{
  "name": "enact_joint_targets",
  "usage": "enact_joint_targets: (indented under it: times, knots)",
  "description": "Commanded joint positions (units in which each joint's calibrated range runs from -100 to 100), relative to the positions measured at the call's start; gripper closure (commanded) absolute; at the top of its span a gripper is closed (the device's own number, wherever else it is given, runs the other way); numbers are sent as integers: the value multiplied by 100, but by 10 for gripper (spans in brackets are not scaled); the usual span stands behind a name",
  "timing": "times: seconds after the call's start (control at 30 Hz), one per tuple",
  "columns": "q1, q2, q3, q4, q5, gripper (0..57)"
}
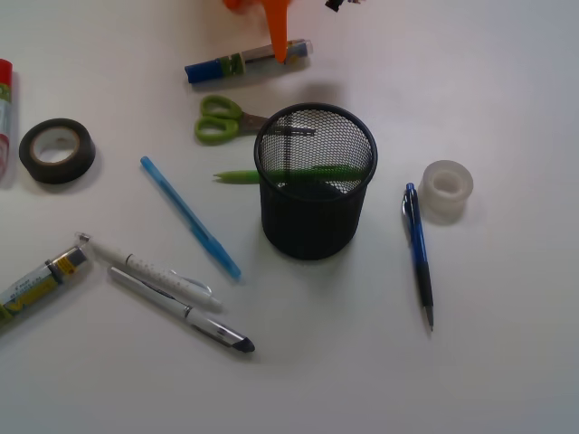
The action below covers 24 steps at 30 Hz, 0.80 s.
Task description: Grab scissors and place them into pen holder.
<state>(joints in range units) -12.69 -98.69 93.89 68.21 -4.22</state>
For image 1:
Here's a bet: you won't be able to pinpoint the orange fixed gripper finger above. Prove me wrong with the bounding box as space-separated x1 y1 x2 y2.
261 0 290 63

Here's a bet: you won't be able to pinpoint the orange moving gripper finger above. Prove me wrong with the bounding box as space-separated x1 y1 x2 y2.
223 0 255 13

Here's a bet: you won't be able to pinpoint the green handled scissors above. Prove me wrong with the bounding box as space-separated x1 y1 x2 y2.
195 95 269 145

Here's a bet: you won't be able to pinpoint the black mesh pen holder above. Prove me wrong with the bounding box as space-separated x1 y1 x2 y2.
253 102 378 260

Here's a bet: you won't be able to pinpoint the green pen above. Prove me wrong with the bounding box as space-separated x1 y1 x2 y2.
214 165 365 184

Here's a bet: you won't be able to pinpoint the light blue pen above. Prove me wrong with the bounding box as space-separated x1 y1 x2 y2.
140 156 242 281

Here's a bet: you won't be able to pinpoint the white dotted pen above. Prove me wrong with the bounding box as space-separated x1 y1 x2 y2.
76 232 223 312

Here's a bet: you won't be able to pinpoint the white black tipped pen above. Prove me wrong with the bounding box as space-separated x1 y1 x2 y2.
109 267 255 354

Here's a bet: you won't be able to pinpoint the blue capped marker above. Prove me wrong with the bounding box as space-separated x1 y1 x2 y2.
185 39 313 85

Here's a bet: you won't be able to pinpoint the black electrical tape roll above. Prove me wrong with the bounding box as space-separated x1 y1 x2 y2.
19 118 96 184

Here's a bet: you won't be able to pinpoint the dark blue mechanical pencil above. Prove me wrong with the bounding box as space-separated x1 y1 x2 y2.
402 183 434 331

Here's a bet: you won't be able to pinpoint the clear adhesive tape roll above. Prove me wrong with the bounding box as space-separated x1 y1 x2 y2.
418 160 474 225

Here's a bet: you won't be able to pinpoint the red capped glue stick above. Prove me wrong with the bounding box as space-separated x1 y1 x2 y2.
0 59 13 177

